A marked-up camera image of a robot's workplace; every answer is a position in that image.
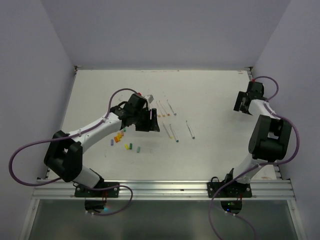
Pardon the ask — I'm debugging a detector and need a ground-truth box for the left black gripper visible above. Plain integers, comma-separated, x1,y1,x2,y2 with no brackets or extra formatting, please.
133,107,160,131

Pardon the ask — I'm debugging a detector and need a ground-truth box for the small yellow cap marker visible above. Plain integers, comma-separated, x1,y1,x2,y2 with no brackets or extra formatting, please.
162,122,173,139

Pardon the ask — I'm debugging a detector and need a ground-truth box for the green cap marker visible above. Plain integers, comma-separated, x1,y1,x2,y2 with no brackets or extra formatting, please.
169,124,179,143

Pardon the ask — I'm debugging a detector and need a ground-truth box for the orange cap marker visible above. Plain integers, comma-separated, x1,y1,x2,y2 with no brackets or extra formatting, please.
159,101,170,116

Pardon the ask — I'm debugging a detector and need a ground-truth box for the mint cap marker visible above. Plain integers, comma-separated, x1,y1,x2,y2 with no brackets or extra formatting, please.
185,120,196,140

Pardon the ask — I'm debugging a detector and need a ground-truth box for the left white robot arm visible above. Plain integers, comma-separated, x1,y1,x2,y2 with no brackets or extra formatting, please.
44,93,160,197

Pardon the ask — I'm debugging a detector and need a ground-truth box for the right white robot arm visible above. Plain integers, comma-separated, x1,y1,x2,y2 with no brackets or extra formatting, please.
222,80,292,197

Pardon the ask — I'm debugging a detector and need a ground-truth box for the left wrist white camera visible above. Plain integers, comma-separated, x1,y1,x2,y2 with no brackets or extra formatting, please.
142,94,154,105

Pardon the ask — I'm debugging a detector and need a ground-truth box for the aluminium front rail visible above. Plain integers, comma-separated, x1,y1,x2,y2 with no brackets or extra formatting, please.
32,180,295,201

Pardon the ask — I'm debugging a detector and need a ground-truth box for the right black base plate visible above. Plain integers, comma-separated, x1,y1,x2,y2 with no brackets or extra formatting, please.
206,181,253,198

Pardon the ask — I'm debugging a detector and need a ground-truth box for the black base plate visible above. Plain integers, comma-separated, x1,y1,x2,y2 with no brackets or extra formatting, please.
206,181,253,198
74,181,120,198

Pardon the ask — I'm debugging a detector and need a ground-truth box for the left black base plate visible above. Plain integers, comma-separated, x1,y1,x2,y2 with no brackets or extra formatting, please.
74,181,120,198

